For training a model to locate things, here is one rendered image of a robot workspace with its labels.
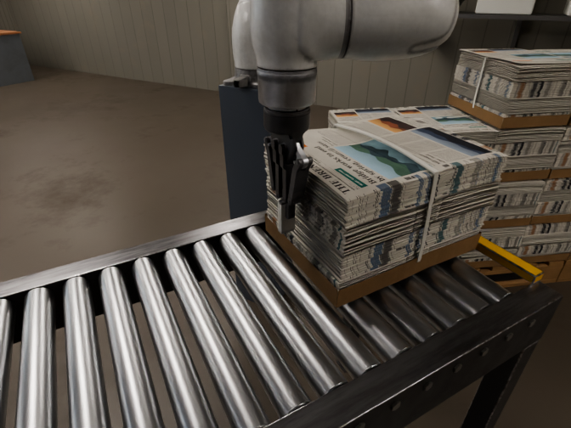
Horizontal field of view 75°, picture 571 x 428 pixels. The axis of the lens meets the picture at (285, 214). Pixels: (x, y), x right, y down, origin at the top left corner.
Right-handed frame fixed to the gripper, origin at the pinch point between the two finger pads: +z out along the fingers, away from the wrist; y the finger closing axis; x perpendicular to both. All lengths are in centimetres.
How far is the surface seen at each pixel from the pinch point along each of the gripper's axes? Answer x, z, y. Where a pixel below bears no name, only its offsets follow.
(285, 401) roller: 13.6, 13.6, -24.5
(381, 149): -19.4, -9.9, -2.0
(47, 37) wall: 49, 39, 806
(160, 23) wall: -104, 6, 567
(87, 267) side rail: 35.6, 13.2, 20.6
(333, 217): -2.3, -4.8, -11.3
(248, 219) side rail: -1.1, 13.0, 21.4
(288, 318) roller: 6.0, 13.2, -11.6
